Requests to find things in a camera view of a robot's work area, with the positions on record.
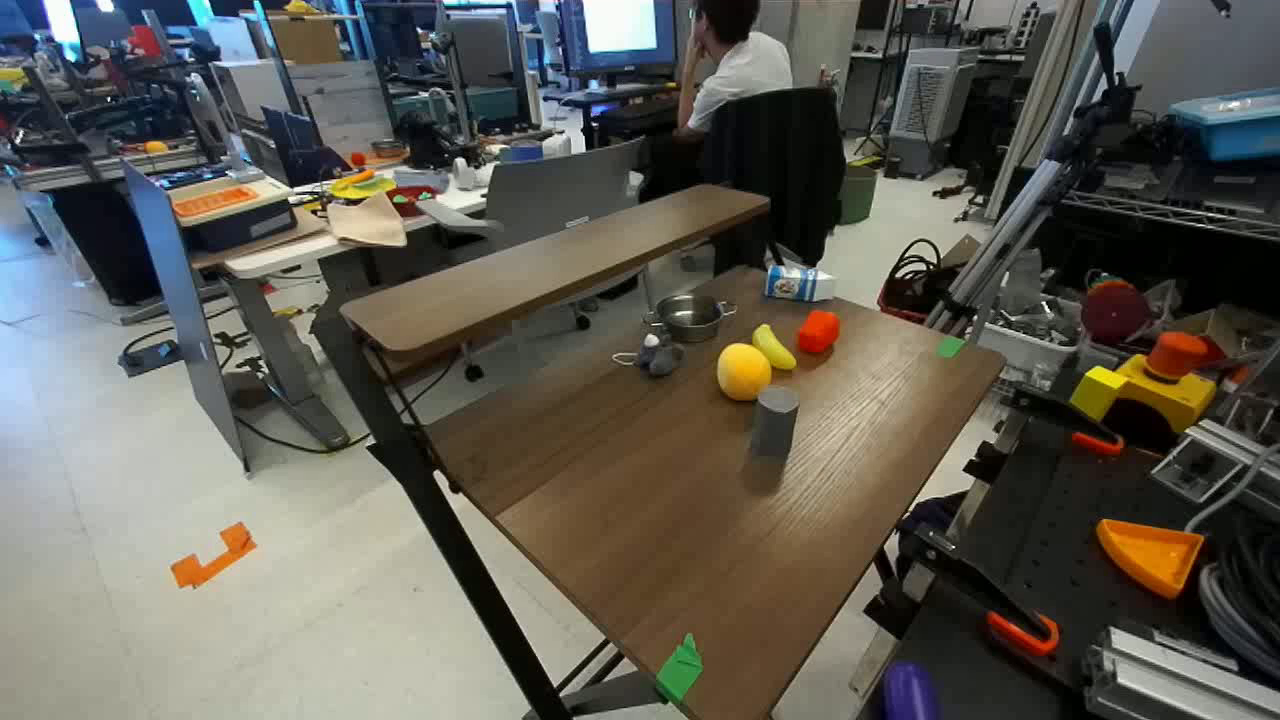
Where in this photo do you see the orange floor bracket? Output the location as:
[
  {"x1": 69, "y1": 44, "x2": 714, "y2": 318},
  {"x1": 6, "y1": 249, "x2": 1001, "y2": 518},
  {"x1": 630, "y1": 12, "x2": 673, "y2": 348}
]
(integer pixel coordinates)
[{"x1": 170, "y1": 518, "x2": 261, "y2": 591}]

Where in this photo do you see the silver metal pot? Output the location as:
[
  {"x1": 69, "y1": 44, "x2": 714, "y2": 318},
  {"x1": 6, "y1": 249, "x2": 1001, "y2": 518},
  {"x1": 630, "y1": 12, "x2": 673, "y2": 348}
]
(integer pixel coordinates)
[{"x1": 652, "y1": 288, "x2": 739, "y2": 348}]

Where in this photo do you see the computer monitor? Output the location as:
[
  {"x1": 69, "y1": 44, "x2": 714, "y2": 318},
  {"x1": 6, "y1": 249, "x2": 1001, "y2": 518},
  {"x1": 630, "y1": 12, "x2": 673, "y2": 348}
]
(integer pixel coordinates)
[{"x1": 556, "y1": 0, "x2": 686, "y2": 80}]

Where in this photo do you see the person in white shirt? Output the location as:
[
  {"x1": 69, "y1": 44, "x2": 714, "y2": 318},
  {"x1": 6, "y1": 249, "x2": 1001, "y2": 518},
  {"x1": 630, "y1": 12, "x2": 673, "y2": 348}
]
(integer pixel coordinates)
[{"x1": 673, "y1": 0, "x2": 802, "y2": 136}]

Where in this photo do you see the wooden shelf bench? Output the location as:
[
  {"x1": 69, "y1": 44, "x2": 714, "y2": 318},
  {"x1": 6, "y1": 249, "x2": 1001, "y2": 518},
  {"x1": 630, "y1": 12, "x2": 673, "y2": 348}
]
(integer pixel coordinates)
[{"x1": 338, "y1": 179, "x2": 776, "y2": 380}]

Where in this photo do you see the yellow banana toy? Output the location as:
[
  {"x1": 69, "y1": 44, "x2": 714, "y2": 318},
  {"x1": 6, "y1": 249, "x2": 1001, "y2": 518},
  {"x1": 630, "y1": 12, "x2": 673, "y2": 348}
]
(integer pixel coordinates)
[{"x1": 749, "y1": 318, "x2": 802, "y2": 376}]

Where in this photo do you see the white square metal bracket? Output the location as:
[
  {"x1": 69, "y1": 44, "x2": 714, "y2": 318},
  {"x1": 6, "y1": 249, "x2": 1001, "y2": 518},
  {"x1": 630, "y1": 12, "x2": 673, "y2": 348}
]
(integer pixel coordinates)
[{"x1": 1148, "y1": 437, "x2": 1236, "y2": 508}]

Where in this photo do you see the black cable coil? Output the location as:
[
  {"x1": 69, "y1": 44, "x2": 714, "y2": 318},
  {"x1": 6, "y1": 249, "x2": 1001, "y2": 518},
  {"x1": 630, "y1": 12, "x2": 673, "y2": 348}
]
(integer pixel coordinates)
[{"x1": 1193, "y1": 510, "x2": 1280, "y2": 685}]

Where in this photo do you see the orange wedge piece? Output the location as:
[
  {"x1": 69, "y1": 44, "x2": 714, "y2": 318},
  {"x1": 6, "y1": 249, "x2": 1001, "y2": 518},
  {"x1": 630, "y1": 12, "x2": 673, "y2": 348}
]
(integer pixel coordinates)
[{"x1": 1093, "y1": 514, "x2": 1207, "y2": 604}]

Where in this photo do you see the grey standing panel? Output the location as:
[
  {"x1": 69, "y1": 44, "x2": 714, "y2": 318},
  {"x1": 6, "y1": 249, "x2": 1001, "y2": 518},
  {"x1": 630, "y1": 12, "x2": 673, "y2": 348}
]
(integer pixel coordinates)
[{"x1": 120, "y1": 165, "x2": 258, "y2": 477}]

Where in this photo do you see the black orange device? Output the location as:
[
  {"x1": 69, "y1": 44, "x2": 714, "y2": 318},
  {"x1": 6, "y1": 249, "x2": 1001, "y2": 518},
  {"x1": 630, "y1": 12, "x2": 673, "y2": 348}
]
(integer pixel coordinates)
[{"x1": 164, "y1": 173, "x2": 295, "y2": 257}]

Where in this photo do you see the blue plastic box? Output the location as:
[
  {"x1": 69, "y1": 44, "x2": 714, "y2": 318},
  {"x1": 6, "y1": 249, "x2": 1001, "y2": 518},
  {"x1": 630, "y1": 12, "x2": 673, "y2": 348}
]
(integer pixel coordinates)
[{"x1": 1165, "y1": 84, "x2": 1280, "y2": 169}]

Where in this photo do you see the black office chair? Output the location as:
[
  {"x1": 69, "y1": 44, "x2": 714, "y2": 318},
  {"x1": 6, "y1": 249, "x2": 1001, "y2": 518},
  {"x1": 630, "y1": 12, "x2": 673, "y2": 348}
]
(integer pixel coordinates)
[{"x1": 637, "y1": 84, "x2": 848, "y2": 274}]

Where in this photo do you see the long aluminium rail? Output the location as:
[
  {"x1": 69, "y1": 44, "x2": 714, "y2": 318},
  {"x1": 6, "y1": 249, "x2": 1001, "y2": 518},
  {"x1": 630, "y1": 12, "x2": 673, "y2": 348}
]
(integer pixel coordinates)
[{"x1": 1081, "y1": 621, "x2": 1280, "y2": 720}]

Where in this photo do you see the purple eggplant toy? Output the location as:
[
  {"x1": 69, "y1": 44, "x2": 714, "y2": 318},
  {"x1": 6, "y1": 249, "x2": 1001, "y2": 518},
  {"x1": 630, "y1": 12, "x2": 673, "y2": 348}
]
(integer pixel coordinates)
[{"x1": 875, "y1": 661, "x2": 950, "y2": 720}]

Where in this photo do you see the orange round toy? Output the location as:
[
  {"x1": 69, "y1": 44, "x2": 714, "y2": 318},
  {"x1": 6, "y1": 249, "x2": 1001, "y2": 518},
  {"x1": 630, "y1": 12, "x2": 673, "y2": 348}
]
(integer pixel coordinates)
[{"x1": 792, "y1": 304, "x2": 846, "y2": 358}]

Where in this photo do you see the black bag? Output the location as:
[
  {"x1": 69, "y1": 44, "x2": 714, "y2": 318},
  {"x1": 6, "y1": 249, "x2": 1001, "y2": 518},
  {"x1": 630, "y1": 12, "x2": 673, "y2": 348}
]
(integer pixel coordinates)
[{"x1": 873, "y1": 234, "x2": 953, "y2": 327}]

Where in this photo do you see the black table frame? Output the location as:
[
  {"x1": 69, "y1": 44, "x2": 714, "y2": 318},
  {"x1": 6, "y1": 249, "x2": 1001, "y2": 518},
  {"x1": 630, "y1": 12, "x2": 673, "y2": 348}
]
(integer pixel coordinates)
[{"x1": 312, "y1": 295, "x2": 673, "y2": 720}]

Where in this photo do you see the dark red ball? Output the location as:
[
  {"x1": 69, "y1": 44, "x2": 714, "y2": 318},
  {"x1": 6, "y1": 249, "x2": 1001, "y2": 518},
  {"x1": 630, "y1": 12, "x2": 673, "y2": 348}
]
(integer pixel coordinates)
[{"x1": 1076, "y1": 274, "x2": 1158, "y2": 348}]

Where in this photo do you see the short aluminium rail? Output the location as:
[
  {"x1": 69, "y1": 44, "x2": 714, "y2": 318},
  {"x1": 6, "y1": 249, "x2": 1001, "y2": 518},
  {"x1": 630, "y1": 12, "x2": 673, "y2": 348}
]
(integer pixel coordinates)
[{"x1": 1175, "y1": 417, "x2": 1280, "y2": 477}]

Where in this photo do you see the yellow box red button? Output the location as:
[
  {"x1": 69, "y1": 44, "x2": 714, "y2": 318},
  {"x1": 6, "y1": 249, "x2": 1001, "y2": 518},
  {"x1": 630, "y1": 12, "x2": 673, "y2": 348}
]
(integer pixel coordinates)
[{"x1": 1111, "y1": 327, "x2": 1226, "y2": 432}]

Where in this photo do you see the black pegboard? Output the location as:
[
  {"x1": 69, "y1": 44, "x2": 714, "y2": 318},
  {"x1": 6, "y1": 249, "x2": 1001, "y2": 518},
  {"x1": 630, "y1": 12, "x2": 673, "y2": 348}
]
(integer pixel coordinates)
[{"x1": 857, "y1": 410, "x2": 1280, "y2": 720}]

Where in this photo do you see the grey office chair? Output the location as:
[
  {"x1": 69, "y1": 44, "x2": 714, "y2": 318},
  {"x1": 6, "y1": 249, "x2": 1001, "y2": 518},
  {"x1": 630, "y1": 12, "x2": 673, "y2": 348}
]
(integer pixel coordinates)
[{"x1": 456, "y1": 136, "x2": 652, "y2": 385}]

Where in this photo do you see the yellow ball toy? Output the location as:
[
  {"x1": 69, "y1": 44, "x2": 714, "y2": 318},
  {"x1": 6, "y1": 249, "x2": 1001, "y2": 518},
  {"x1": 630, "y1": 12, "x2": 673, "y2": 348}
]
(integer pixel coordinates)
[{"x1": 714, "y1": 339, "x2": 776, "y2": 404}]

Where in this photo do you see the white blue carton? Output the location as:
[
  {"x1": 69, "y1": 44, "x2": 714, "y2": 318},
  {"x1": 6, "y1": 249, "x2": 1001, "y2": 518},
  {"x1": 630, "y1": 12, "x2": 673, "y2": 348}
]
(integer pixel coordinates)
[{"x1": 759, "y1": 258, "x2": 835, "y2": 309}]

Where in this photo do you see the orange handled black clamp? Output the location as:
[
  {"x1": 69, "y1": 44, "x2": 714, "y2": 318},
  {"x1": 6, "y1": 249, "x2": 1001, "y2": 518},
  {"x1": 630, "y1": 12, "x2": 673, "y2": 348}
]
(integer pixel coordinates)
[
  {"x1": 891, "y1": 514, "x2": 1067, "y2": 663},
  {"x1": 998, "y1": 380, "x2": 1131, "y2": 463}
]

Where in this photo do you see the silver tripod stand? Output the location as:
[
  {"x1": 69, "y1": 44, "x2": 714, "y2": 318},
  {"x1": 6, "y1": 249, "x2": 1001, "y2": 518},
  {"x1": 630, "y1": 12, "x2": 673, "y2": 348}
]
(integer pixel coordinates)
[{"x1": 931, "y1": 17, "x2": 1145, "y2": 331}]

